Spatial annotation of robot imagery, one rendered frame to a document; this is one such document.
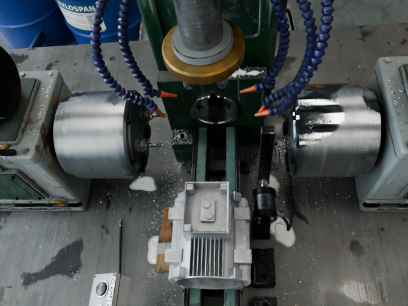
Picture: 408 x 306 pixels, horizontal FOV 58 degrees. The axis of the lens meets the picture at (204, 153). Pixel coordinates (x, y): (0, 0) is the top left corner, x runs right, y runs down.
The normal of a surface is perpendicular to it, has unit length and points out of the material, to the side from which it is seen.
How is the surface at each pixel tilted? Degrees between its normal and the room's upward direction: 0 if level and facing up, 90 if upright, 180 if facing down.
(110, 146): 47
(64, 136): 32
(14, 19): 90
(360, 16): 0
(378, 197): 90
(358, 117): 20
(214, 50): 0
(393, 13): 0
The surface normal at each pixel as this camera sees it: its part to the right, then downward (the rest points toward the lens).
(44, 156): 0.99, -0.01
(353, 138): -0.10, 0.24
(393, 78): -0.10, -0.49
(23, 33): 0.11, 0.86
